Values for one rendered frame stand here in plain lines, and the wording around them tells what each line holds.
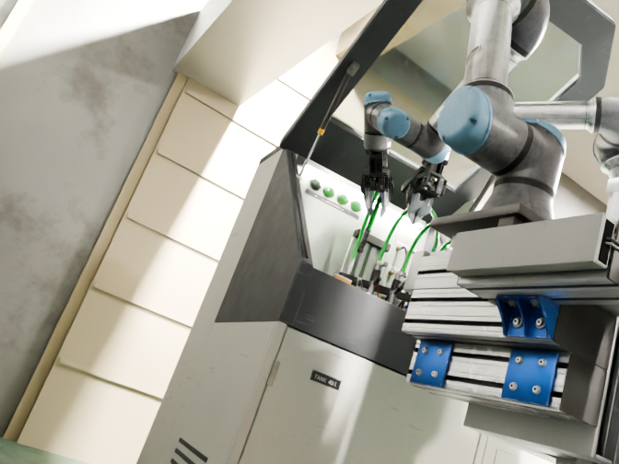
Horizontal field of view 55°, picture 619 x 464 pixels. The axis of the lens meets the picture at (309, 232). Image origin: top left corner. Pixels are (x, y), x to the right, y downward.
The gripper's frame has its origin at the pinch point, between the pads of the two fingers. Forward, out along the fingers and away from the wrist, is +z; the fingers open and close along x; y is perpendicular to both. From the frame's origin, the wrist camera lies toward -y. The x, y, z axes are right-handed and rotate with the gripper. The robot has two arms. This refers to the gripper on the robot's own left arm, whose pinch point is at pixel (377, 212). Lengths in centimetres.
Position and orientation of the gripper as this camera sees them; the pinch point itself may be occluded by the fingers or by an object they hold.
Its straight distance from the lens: 177.6
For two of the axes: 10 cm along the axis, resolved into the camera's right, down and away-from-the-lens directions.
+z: 0.3, 9.2, 3.9
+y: -1.9, 3.8, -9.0
